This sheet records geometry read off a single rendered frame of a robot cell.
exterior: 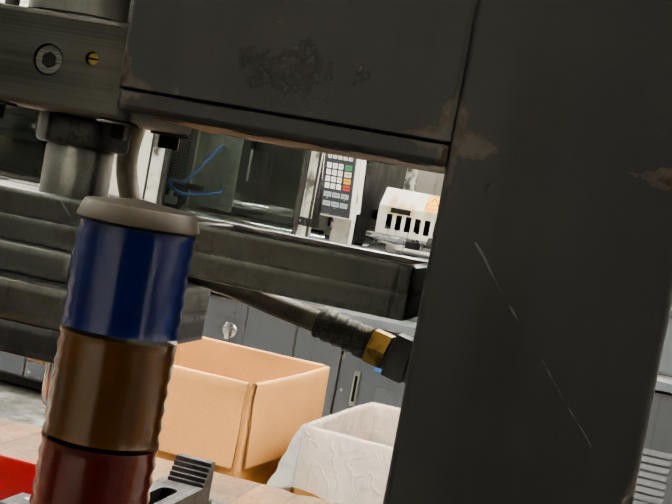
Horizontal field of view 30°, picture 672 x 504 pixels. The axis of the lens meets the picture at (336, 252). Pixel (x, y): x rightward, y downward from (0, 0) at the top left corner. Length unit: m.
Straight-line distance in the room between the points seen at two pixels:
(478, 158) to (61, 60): 0.22
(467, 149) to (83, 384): 0.24
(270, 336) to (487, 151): 4.88
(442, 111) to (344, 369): 4.77
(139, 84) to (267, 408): 2.47
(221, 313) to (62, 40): 4.87
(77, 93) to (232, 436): 2.37
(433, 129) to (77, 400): 0.24
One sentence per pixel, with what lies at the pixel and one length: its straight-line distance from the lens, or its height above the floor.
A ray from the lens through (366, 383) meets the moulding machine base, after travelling 5.30.
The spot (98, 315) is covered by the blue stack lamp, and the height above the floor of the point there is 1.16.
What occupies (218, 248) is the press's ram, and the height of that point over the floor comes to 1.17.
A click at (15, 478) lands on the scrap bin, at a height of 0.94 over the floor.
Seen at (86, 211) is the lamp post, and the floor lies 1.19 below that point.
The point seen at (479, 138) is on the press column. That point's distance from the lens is 0.56.
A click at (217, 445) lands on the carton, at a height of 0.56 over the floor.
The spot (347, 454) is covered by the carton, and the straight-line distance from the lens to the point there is 2.94.
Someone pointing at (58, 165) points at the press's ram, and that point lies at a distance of 0.68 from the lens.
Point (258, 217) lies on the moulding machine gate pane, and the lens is 5.43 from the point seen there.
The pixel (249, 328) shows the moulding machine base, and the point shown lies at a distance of 5.46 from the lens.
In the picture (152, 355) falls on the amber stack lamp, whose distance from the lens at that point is 0.40.
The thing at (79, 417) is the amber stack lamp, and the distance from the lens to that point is 0.40.
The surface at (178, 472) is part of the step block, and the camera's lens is 0.97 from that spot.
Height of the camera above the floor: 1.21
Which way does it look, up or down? 3 degrees down
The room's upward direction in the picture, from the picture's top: 10 degrees clockwise
